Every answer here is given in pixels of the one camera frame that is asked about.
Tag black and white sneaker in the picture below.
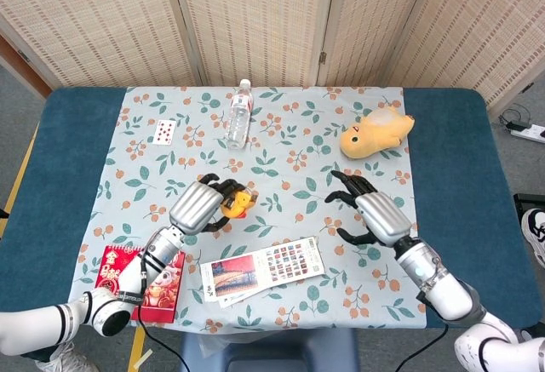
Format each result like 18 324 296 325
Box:
520 208 545 269

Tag woven folding screen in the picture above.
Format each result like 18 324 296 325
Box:
0 0 545 114

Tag clear plastic water bottle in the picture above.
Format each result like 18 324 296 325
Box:
225 78 255 151

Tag floral leaf print tablecloth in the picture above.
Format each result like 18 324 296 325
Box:
67 85 427 335

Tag yellow plush animal toy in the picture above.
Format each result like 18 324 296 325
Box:
339 106 416 160

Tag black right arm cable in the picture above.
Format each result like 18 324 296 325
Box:
395 323 449 372

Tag stack of white-edged postcards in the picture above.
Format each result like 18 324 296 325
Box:
215 284 276 309

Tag white power strip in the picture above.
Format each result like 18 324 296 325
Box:
508 119 545 144

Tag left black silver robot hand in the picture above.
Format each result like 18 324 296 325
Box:
169 172 259 237

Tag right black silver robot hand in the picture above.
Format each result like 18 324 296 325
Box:
324 169 414 249

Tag blue padded table cover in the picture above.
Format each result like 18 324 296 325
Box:
0 86 531 330

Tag red roof photo postcard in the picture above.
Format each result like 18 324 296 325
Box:
199 252 266 304

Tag postcard folder with thumbnail prints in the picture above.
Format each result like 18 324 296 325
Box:
258 235 325 289

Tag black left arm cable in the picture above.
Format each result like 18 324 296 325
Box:
135 250 192 372

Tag grey-blue stool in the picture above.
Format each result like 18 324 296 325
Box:
178 328 361 372

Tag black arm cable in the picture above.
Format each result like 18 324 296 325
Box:
135 250 192 372
395 323 449 372

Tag small yellow rubber duck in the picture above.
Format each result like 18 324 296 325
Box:
220 191 259 220

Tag diamonds playing card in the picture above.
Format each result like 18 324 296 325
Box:
152 118 177 146

